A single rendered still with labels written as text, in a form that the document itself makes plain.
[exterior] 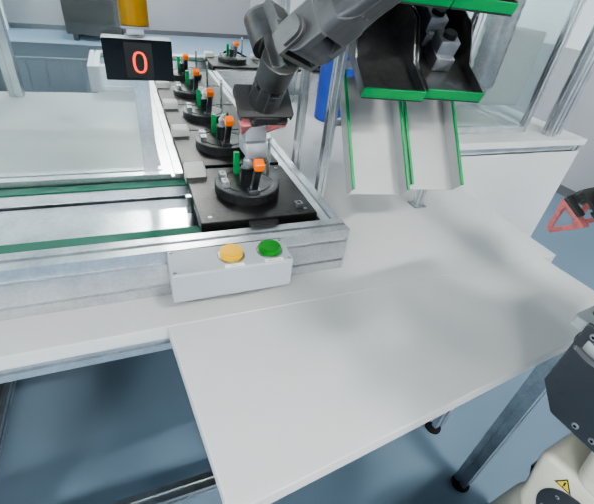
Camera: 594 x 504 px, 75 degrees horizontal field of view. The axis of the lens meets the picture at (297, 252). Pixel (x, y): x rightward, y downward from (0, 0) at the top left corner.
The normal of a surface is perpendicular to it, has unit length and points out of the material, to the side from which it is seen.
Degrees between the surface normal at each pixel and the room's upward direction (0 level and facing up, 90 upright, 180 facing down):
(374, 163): 45
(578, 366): 90
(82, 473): 0
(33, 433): 0
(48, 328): 0
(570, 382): 90
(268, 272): 90
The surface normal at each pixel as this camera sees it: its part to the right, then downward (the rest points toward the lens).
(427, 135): 0.21, -0.14
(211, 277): 0.36, 0.58
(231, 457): 0.11, -0.80
